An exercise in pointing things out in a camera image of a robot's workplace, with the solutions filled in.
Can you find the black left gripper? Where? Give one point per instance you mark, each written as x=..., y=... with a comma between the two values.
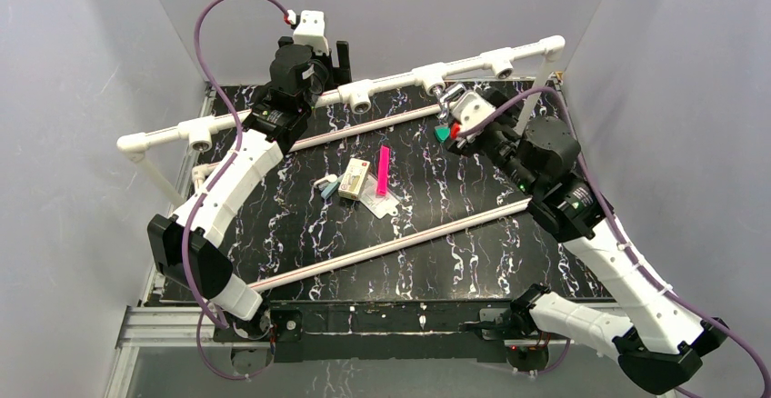
x=337, y=77

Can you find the teal small fitting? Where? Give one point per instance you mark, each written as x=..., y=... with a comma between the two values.
x=330, y=189

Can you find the white PVC pipe frame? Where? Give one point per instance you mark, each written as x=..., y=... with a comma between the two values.
x=357, y=95

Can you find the clear plastic bag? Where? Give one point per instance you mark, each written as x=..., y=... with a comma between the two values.
x=380, y=205

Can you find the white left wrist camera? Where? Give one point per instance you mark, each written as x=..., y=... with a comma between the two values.
x=310, y=31

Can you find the chrome water faucet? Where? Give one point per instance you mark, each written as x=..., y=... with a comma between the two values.
x=445, y=97

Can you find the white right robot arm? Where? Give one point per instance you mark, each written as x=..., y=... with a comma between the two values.
x=658, y=344

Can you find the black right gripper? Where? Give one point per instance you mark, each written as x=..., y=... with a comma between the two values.
x=495, y=97

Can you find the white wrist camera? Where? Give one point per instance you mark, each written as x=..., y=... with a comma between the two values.
x=310, y=31
x=468, y=112

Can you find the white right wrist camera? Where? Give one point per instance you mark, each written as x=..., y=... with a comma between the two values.
x=468, y=112

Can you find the green square block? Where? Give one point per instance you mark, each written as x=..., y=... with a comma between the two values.
x=442, y=133

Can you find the pink rectangular bar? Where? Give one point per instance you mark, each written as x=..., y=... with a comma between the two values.
x=383, y=171

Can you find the beige small cardboard box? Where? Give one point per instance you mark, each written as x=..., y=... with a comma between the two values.
x=354, y=178

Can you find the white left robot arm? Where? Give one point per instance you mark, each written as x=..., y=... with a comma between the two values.
x=185, y=245

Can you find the white small fitting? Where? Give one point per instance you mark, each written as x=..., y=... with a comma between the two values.
x=323, y=182

